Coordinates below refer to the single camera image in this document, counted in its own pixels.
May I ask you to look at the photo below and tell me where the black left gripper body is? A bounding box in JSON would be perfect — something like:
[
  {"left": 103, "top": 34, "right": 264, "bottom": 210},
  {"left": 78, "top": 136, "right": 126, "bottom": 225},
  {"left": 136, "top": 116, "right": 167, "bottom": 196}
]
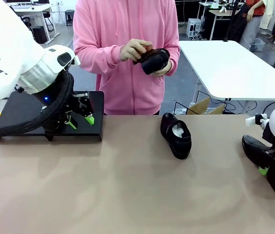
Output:
[{"left": 42, "top": 97, "right": 79, "bottom": 134}]

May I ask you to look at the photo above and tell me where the black pointed dress shoe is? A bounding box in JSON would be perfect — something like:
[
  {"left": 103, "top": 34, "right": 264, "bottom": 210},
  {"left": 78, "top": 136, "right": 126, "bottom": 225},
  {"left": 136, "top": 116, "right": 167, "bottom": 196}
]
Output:
[{"left": 241, "top": 135, "right": 275, "bottom": 197}]

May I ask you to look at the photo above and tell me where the black perforated leather loafer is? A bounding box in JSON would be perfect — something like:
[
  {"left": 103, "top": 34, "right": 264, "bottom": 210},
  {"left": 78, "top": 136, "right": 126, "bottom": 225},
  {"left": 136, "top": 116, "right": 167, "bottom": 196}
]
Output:
[
  {"left": 140, "top": 48, "right": 171, "bottom": 76},
  {"left": 160, "top": 113, "right": 192, "bottom": 160}
]

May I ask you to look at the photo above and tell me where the brown wooden shoe brush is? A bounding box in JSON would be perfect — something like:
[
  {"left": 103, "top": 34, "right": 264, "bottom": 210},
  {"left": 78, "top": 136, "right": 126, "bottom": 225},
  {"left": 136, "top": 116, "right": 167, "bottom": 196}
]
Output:
[{"left": 132, "top": 47, "right": 162, "bottom": 65}]

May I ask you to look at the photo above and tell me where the person's left forearm pink sleeve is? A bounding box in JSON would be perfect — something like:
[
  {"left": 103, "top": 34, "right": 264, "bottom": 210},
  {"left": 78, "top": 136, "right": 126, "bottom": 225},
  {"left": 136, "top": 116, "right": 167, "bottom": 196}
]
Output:
[{"left": 163, "top": 36, "right": 181, "bottom": 81}]

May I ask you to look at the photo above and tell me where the person's right forearm pink sleeve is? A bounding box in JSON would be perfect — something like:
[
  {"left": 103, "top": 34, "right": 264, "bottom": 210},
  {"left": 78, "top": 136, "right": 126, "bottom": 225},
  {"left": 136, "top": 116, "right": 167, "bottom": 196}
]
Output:
[{"left": 73, "top": 31, "right": 126, "bottom": 74}]

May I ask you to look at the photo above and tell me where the person's right hand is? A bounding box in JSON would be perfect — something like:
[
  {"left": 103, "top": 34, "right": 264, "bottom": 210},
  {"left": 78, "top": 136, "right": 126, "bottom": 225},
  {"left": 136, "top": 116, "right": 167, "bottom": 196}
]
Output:
[{"left": 120, "top": 38, "right": 154, "bottom": 63}]

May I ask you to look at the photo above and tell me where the person's left hand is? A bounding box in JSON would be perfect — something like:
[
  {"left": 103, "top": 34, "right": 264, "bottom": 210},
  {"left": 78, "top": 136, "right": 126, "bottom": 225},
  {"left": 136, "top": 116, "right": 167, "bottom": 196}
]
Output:
[{"left": 151, "top": 59, "right": 173, "bottom": 78}]

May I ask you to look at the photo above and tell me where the pink hoodie torso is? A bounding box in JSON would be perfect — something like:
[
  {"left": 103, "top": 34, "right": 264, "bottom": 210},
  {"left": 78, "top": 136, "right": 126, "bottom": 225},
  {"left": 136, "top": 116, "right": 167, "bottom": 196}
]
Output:
[{"left": 73, "top": 0, "right": 181, "bottom": 116}]

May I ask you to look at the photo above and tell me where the black computer tower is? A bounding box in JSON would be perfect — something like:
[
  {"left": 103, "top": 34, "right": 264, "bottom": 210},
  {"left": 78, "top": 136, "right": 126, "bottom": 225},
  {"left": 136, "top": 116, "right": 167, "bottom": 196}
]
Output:
[{"left": 32, "top": 25, "right": 48, "bottom": 44}]

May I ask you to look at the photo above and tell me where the small dark stool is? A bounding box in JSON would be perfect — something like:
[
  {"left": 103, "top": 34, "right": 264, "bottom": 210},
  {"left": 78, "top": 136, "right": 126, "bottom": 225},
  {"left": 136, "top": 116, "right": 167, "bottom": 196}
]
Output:
[{"left": 65, "top": 9, "right": 76, "bottom": 27}]

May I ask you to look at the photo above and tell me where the brown cardboard box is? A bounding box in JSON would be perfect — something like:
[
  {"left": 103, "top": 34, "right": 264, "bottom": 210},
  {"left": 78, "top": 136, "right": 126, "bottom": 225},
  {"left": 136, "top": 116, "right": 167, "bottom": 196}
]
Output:
[{"left": 187, "top": 97, "right": 227, "bottom": 115}]

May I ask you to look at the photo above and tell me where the white paper shoe stuffing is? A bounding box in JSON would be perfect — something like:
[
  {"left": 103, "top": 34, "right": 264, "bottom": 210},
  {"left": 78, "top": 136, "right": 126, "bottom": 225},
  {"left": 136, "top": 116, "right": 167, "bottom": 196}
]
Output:
[{"left": 171, "top": 122, "right": 186, "bottom": 137}]

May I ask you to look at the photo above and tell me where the black office chair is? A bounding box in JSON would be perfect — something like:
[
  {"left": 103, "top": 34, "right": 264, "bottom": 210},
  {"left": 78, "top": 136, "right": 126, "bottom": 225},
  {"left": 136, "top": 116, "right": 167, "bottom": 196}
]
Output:
[{"left": 20, "top": 15, "right": 34, "bottom": 34}]

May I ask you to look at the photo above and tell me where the large white table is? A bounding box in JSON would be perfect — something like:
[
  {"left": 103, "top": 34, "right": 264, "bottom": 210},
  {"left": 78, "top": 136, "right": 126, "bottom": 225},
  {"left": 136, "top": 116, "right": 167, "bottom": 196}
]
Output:
[{"left": 179, "top": 40, "right": 275, "bottom": 115}]

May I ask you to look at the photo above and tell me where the white office desk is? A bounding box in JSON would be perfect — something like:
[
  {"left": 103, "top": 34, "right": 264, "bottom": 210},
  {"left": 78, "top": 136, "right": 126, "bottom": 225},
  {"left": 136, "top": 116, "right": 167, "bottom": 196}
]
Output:
[{"left": 10, "top": 2, "right": 60, "bottom": 45}]

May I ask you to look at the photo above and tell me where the grey plastic bin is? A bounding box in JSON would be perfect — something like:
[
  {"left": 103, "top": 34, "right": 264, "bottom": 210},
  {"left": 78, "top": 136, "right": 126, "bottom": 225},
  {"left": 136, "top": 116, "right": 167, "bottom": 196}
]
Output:
[{"left": 250, "top": 38, "right": 267, "bottom": 52}]

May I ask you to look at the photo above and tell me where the mannequin in orange shirt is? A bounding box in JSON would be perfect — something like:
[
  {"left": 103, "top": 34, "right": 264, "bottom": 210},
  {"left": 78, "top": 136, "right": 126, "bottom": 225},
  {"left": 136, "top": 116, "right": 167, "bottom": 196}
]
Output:
[{"left": 239, "top": 0, "right": 266, "bottom": 51}]

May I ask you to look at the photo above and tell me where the white computer case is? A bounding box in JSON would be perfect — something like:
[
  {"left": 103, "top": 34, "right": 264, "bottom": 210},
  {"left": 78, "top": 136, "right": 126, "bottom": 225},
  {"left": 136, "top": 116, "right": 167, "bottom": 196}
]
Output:
[{"left": 187, "top": 18, "right": 203, "bottom": 39}]

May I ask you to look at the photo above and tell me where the dark hanging garment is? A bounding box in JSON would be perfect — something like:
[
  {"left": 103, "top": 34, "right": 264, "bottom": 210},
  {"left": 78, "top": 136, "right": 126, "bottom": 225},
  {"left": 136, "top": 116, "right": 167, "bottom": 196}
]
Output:
[{"left": 226, "top": 2, "right": 249, "bottom": 42}]

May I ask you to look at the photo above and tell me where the cream hanging garment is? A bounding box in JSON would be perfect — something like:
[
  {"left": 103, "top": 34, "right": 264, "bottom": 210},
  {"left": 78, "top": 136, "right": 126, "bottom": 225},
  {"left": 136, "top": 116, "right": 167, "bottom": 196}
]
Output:
[{"left": 259, "top": 0, "right": 275, "bottom": 30}]

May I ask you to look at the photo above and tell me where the brown-topped desk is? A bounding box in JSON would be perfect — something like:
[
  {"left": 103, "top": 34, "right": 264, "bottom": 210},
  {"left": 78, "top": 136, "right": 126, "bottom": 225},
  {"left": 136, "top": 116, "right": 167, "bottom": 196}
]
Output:
[{"left": 208, "top": 9, "right": 241, "bottom": 41}]

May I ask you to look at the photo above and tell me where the black braided left arm hose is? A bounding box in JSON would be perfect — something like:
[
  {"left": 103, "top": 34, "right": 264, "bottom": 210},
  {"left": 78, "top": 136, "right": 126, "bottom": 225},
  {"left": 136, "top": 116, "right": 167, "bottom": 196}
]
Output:
[{"left": 0, "top": 72, "right": 75, "bottom": 139}]

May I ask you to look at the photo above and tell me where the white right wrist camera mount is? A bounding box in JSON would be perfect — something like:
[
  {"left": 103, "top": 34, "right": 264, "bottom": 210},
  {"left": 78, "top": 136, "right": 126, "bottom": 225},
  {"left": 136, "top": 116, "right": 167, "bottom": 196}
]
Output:
[{"left": 245, "top": 113, "right": 270, "bottom": 129}]

